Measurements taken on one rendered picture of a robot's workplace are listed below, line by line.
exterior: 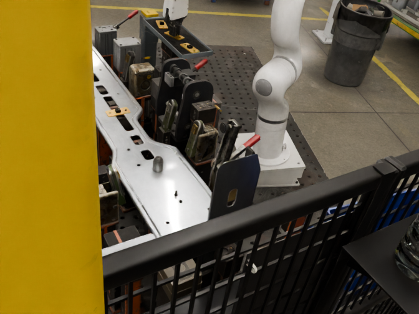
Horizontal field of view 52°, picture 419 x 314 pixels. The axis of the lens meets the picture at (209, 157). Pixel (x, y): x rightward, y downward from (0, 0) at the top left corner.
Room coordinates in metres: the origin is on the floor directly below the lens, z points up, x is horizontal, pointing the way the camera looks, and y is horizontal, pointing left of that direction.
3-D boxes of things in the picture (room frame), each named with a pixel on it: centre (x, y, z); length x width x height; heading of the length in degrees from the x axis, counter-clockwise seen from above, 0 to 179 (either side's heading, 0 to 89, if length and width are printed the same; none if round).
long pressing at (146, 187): (1.31, 0.37, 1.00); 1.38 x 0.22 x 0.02; 35
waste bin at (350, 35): (4.02, -1.19, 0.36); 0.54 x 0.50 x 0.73; 105
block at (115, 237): (0.75, 0.19, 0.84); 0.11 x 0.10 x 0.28; 125
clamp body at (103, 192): (0.85, 0.28, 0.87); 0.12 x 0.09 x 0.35; 125
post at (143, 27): (1.89, 0.36, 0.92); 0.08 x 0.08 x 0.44; 35
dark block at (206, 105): (1.24, 0.04, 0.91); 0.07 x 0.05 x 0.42; 125
